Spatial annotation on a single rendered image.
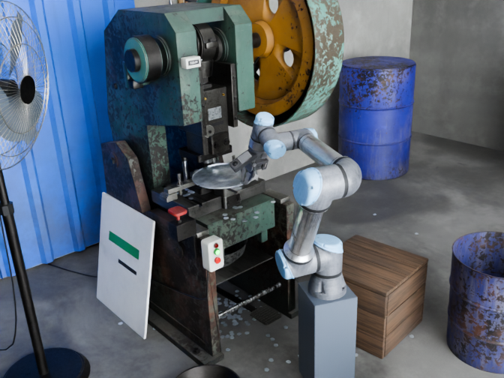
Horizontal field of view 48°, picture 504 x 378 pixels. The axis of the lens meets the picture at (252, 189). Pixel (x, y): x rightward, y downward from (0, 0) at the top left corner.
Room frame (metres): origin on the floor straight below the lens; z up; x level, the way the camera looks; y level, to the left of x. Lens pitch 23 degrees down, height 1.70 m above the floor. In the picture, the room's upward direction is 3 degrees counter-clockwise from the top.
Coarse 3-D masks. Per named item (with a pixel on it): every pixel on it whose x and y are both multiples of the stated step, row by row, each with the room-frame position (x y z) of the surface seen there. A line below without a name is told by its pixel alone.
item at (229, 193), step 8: (248, 184) 2.25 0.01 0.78; (256, 184) 2.26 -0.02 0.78; (216, 192) 2.33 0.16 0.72; (224, 192) 2.30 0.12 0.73; (232, 192) 2.32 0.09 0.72; (240, 192) 2.20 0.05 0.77; (224, 200) 2.30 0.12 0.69; (232, 200) 2.32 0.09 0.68; (240, 200) 2.34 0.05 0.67; (224, 208) 2.30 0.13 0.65
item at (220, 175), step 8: (216, 168) 2.46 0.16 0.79; (224, 168) 2.45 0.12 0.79; (192, 176) 2.36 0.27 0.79; (200, 176) 2.37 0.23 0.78; (208, 176) 2.37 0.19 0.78; (216, 176) 2.34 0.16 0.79; (224, 176) 2.34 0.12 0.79; (232, 176) 2.33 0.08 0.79; (240, 176) 2.34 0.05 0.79; (208, 184) 2.27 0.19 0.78; (216, 184) 2.27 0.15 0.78; (224, 184) 2.26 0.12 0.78; (232, 184) 2.25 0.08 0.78; (240, 184) 2.24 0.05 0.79
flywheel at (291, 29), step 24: (216, 0) 2.89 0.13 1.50; (240, 0) 2.80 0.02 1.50; (264, 0) 2.68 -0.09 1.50; (288, 0) 2.56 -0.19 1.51; (264, 24) 2.66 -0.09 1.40; (288, 24) 2.56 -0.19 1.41; (312, 24) 2.41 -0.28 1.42; (264, 48) 2.63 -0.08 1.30; (288, 48) 2.73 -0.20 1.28; (312, 48) 2.40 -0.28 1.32; (264, 72) 2.69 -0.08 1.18; (288, 72) 2.56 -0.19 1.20; (312, 72) 2.42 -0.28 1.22; (264, 96) 2.69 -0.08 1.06; (288, 96) 2.52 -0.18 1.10
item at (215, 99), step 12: (204, 84) 2.43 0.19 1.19; (216, 84) 2.50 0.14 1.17; (204, 96) 2.36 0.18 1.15; (216, 96) 2.41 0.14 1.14; (216, 108) 2.40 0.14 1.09; (216, 120) 2.40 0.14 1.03; (216, 132) 2.40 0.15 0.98; (228, 132) 2.40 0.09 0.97; (192, 144) 2.41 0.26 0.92; (204, 144) 2.35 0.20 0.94; (216, 144) 2.34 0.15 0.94; (228, 144) 2.38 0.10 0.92
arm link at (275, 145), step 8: (272, 128) 2.10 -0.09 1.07; (264, 136) 2.06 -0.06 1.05; (272, 136) 2.05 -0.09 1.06; (280, 136) 2.05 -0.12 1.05; (288, 136) 2.06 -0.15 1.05; (264, 144) 2.04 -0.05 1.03; (272, 144) 2.02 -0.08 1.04; (280, 144) 2.02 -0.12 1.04; (288, 144) 2.05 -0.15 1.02; (272, 152) 2.01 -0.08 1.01; (280, 152) 2.02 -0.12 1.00
